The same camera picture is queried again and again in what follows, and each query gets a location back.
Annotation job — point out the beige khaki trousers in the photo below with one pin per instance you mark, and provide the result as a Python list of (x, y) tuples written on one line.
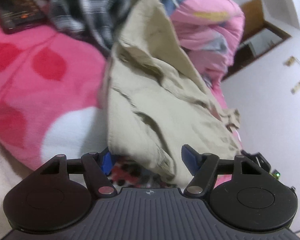
[(157, 101)]

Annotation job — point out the black smartphone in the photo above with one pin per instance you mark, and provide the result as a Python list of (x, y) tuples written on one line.
[(19, 15)]

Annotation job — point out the brown wooden cabinet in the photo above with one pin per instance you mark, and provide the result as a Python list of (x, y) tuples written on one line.
[(259, 37)]

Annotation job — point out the pink floral fleece blanket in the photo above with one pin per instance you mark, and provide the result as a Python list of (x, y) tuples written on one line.
[(53, 98)]

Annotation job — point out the black white plaid shirt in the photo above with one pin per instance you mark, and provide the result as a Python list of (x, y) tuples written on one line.
[(92, 21)]

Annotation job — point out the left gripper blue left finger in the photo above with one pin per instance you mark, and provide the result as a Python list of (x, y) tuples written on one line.
[(97, 167)]

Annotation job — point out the pink patterned quilt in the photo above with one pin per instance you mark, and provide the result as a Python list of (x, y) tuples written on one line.
[(210, 32)]

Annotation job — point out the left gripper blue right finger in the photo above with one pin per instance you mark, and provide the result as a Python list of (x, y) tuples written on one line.
[(203, 168)]

